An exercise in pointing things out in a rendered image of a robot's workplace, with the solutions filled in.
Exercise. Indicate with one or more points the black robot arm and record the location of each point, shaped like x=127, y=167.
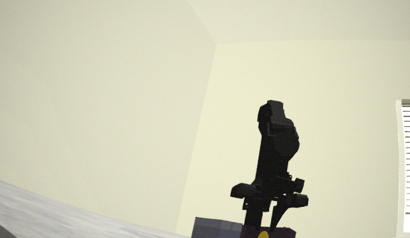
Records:
x=279, y=143

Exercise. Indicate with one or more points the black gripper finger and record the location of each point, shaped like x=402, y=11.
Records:
x=277, y=213
x=256, y=207

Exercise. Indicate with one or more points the gold coin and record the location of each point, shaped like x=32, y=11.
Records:
x=263, y=234

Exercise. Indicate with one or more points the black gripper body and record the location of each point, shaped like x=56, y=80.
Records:
x=242, y=190

